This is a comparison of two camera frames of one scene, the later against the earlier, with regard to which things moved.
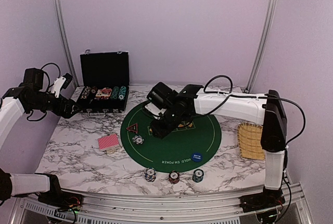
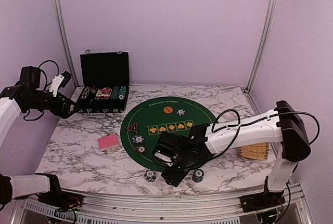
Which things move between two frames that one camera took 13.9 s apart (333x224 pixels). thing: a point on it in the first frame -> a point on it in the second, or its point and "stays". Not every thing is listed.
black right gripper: [161, 133] -> [172, 178]
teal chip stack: [197, 175] stays
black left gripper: [65, 113] stays
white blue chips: [138, 139] stays
